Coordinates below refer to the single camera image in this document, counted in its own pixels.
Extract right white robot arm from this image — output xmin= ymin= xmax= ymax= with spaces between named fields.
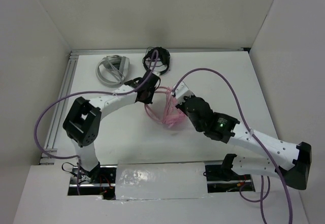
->
xmin=176 ymin=95 xmax=312 ymax=190

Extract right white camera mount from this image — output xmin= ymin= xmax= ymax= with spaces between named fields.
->
xmin=172 ymin=82 xmax=194 ymax=105

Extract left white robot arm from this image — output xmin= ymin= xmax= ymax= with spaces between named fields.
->
xmin=63 ymin=72 xmax=160 ymax=183

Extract pink headphones with cable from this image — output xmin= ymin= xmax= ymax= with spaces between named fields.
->
xmin=144 ymin=86 xmax=186 ymax=129

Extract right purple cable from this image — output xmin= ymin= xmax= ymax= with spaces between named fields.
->
xmin=174 ymin=68 xmax=293 ymax=224

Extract left aluminium rail frame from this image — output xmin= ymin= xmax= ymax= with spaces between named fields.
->
xmin=33 ymin=51 xmax=79 ymax=160

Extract white grey headphones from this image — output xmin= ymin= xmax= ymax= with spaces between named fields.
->
xmin=95 ymin=55 xmax=130 ymax=88

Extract purple cable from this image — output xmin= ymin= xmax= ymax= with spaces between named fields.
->
xmin=34 ymin=50 xmax=161 ymax=197
xmin=174 ymin=68 xmax=293 ymax=224

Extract white taped cover sheet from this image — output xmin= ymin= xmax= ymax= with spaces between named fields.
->
xmin=115 ymin=163 xmax=208 ymax=200

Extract back aluminium rail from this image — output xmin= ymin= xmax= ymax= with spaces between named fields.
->
xmin=70 ymin=47 xmax=251 ymax=55

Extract black headphones with cable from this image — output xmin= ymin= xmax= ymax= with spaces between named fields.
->
xmin=142 ymin=47 xmax=171 ymax=75

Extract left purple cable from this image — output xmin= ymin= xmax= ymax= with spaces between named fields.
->
xmin=34 ymin=50 xmax=161 ymax=197

